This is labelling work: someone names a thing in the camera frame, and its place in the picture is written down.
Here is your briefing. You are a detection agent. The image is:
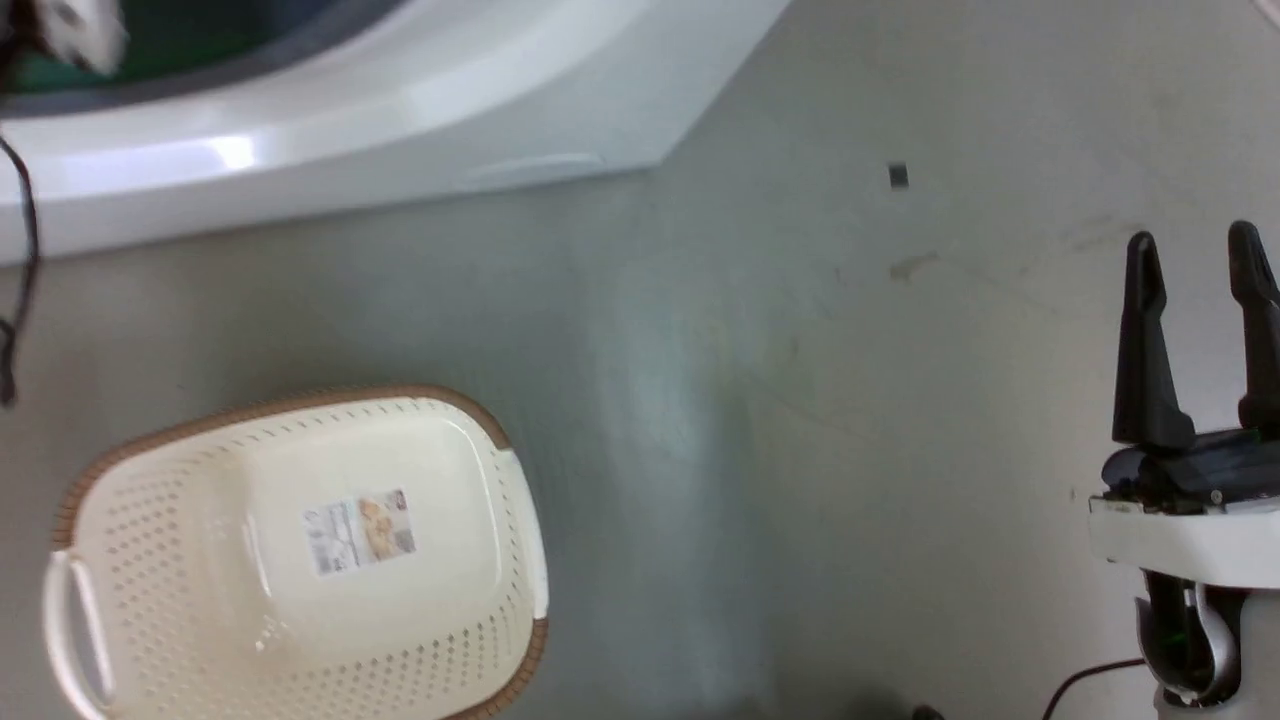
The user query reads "thin dark right arm cable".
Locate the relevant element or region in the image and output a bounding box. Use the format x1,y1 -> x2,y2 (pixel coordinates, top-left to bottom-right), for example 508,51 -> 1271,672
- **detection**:
1042,657 -> 1147,720

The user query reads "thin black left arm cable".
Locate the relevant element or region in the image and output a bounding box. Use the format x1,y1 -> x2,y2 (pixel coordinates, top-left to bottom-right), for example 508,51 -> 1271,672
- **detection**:
0,135 -> 42,407

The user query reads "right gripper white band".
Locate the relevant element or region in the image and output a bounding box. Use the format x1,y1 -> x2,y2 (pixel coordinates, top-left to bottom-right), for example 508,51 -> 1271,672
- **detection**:
1087,220 -> 1280,592

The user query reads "paper label sticker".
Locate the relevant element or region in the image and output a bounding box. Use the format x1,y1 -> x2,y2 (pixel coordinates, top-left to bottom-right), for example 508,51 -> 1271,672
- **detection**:
303,489 -> 417,578

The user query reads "white washing machine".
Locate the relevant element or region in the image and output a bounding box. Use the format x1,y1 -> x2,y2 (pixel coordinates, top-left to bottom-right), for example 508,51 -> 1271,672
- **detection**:
0,0 -> 793,266

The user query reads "white plush toy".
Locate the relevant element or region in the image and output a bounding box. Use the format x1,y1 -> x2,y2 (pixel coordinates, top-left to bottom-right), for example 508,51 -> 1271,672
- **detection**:
30,0 -> 131,75

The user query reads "cream perforated laundry basket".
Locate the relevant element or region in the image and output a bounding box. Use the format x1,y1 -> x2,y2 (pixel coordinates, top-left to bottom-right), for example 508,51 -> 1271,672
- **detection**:
42,386 -> 550,720

